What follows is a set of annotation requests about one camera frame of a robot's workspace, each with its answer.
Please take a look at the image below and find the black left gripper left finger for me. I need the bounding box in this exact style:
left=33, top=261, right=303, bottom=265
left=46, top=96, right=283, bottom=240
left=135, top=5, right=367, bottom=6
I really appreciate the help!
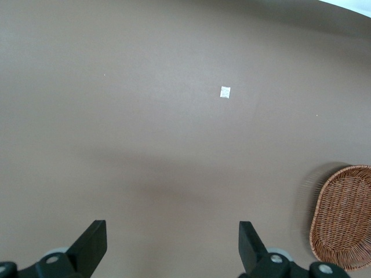
left=0, top=220, right=108, bottom=278

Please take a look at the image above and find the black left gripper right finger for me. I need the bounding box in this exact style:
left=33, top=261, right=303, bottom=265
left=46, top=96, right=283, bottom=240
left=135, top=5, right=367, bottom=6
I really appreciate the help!
left=238, top=221, right=352, bottom=278

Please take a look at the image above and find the brown oval wicker basket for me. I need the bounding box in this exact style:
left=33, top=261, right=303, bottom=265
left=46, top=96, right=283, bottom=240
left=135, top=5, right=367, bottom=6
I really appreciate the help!
left=309, top=164, right=371, bottom=272

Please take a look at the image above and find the brown table cover sheet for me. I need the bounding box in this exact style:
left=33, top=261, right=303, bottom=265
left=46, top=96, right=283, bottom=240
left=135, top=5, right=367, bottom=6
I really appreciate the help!
left=0, top=0, right=371, bottom=278

